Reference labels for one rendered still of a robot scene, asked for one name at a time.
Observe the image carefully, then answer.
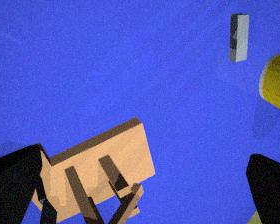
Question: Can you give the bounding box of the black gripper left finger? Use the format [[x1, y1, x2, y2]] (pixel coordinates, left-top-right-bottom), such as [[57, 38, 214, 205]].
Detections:
[[0, 145, 43, 224]]

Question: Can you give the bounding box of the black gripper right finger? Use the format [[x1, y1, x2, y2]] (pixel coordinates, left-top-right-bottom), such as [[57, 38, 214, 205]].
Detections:
[[245, 153, 280, 224]]

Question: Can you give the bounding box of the yellow cup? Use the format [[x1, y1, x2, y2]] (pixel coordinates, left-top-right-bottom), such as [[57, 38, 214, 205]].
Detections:
[[258, 53, 280, 108]]

